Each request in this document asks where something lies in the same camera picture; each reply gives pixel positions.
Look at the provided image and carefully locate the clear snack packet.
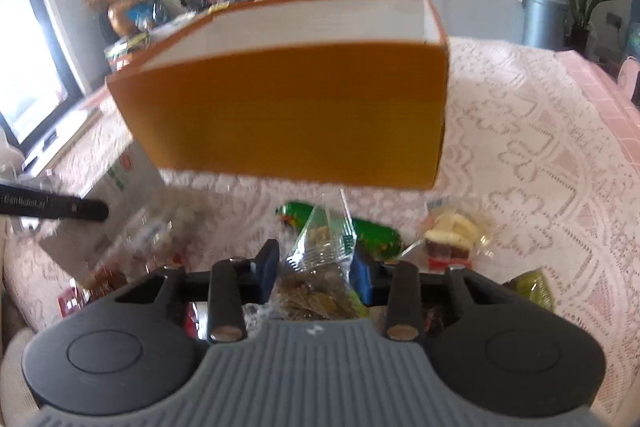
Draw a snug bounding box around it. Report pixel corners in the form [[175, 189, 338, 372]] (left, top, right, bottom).
[[85, 202, 201, 293]]

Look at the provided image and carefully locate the green snack packet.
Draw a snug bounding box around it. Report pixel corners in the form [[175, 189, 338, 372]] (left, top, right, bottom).
[[276, 202, 405, 259]]

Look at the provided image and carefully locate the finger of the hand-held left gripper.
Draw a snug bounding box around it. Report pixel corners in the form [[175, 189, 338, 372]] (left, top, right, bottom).
[[0, 179, 110, 224]]

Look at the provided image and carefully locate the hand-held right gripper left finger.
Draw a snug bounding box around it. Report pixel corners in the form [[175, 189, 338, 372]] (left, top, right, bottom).
[[115, 238, 281, 342]]

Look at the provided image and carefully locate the orange gourd ornament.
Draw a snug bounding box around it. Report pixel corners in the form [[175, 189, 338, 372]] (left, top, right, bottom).
[[107, 0, 149, 38]]

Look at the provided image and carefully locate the yellow-green snack packet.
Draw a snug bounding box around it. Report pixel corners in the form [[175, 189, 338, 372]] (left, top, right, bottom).
[[505, 268, 555, 314]]

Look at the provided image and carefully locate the grey trash can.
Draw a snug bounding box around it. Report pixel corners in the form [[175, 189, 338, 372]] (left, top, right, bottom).
[[521, 0, 570, 52]]

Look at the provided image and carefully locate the tall potted plant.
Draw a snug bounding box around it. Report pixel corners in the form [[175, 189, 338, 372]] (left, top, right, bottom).
[[540, 0, 628, 54]]

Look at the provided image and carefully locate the pink checked sheet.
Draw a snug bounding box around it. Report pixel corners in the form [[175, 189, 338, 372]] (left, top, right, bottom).
[[555, 49, 640, 158]]

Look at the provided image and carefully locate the clear packet of yellow cakes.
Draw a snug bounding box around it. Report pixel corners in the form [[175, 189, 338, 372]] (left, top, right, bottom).
[[417, 202, 496, 271]]

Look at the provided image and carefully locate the white low cabinet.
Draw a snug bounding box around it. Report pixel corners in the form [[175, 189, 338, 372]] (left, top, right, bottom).
[[425, 0, 526, 46]]

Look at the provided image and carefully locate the black framed window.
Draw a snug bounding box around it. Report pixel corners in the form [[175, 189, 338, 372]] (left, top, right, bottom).
[[0, 0, 92, 148]]

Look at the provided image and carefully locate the clear packet of brown crisps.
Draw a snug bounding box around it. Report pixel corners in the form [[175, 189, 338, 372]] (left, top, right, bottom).
[[272, 189, 362, 321]]

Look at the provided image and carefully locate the red snack packet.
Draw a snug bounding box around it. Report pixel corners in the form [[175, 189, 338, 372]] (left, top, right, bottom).
[[57, 284, 91, 319]]

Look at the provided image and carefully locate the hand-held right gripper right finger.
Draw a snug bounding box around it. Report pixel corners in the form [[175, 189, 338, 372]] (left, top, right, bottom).
[[349, 247, 507, 341]]

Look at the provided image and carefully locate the orange cardboard box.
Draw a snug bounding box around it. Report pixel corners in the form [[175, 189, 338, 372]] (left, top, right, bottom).
[[106, 0, 449, 190]]

